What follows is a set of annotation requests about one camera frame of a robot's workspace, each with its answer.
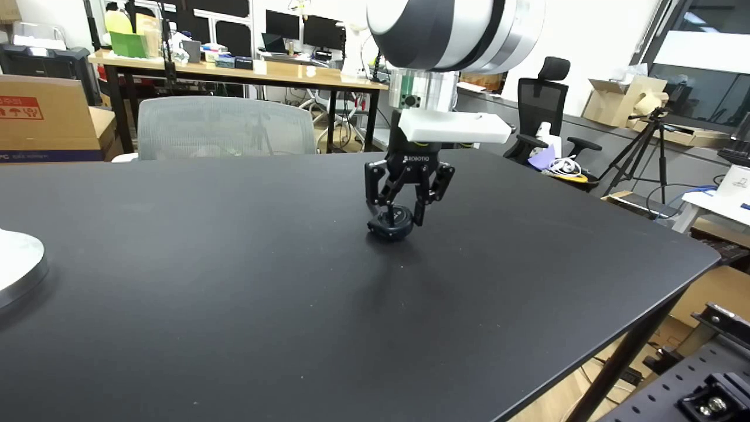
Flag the black camera tripod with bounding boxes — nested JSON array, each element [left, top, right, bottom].
[[598, 103, 674, 209]]

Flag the clear acrylic plate with bolts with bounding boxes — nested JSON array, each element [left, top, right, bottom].
[[0, 226, 51, 315]]

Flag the white partition black windows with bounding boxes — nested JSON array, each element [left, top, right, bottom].
[[185, 4, 261, 60]]

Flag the white side desk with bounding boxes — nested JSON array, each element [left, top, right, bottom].
[[672, 184, 750, 236]]

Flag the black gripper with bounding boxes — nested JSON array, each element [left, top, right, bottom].
[[363, 125, 458, 229]]

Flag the long wooden desk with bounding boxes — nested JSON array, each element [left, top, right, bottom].
[[91, 47, 392, 156]]

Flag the black perforated breadboard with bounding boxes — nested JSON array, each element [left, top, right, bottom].
[[598, 302, 750, 422]]

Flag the cardboard box with red label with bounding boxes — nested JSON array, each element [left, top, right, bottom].
[[0, 73, 119, 163]]

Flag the black equipment case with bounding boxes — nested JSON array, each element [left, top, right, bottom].
[[0, 41, 94, 79]]

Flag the white yellow patterned bag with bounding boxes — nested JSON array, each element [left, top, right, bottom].
[[543, 149, 593, 191]]

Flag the open cardboard box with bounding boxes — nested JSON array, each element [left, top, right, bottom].
[[582, 75, 672, 131]]

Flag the small black monitor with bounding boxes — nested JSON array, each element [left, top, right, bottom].
[[263, 6, 305, 45]]

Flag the black office chair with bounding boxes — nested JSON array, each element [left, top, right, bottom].
[[501, 53, 604, 170]]

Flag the black mounting rail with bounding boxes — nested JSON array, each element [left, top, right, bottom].
[[692, 302, 750, 346]]

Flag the green box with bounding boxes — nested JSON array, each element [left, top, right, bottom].
[[106, 29, 152, 60]]

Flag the black clamp with silver screws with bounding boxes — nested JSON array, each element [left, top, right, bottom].
[[677, 369, 750, 422]]

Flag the grey mesh office chair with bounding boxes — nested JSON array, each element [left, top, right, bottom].
[[136, 93, 318, 162]]

